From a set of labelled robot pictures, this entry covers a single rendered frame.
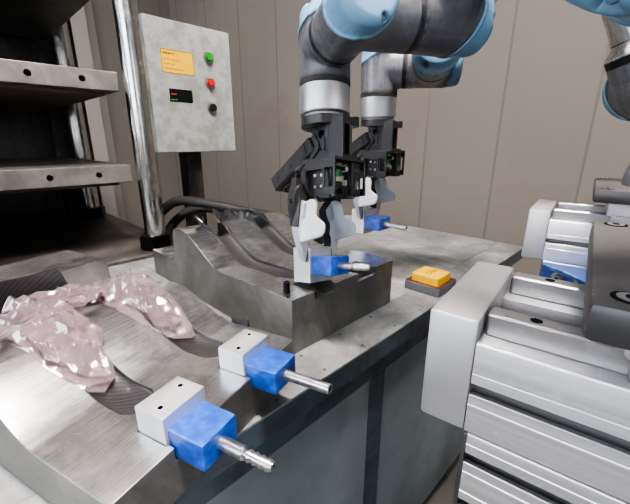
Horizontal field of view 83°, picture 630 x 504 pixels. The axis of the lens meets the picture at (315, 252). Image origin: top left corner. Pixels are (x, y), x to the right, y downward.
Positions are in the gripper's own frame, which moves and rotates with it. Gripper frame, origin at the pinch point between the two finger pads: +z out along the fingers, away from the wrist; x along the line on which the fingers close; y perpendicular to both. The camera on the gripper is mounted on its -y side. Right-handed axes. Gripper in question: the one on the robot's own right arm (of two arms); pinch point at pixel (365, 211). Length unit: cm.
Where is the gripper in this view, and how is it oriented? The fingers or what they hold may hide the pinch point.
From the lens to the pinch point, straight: 85.1
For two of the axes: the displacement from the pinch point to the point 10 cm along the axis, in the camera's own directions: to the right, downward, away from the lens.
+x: 7.0, -2.1, 6.8
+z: 0.0, 9.6, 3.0
